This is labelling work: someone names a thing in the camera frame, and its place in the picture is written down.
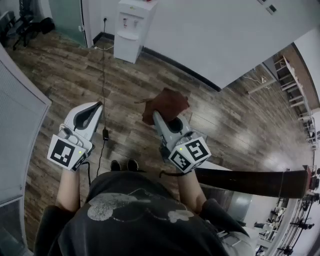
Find brown wiping cloth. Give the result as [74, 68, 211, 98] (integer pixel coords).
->
[134, 87, 191, 126]

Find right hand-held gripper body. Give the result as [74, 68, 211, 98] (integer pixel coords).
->
[159, 131, 212, 174]

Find light grey hip bag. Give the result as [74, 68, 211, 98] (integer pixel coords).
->
[219, 231, 253, 256]

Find long black floor cable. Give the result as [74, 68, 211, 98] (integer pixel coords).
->
[95, 17, 111, 179]

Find black office chair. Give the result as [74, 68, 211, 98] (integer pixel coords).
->
[0, 10, 16, 38]
[12, 16, 56, 51]

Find dark brown wooden ledge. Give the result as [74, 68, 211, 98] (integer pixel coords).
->
[194, 166, 309, 201]

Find black wrist strap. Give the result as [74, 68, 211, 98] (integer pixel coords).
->
[159, 169, 194, 178]

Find person's right forearm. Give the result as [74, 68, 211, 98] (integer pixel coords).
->
[174, 171, 208, 216]

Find person's right black shoe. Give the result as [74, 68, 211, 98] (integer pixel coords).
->
[126, 158, 140, 172]

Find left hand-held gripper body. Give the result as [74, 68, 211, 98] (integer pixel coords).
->
[47, 124, 95, 172]

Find black metal rig frame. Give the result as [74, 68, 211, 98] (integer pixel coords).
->
[274, 194, 320, 256]

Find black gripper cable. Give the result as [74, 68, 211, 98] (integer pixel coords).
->
[81, 161, 92, 188]

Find dark grey printed T-shirt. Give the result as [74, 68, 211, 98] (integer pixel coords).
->
[34, 171, 251, 256]

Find grey framed partition panel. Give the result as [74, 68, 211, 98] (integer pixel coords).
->
[0, 42, 53, 251]

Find person's left forearm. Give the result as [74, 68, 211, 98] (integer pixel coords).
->
[55, 163, 81, 213]

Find frosted glass door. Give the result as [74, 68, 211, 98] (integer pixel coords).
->
[48, 0, 89, 48]

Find white metal shelving rack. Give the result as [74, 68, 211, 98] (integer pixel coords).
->
[273, 53, 313, 121]

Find white water dispenser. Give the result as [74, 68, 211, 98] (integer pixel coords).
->
[113, 0, 158, 65]

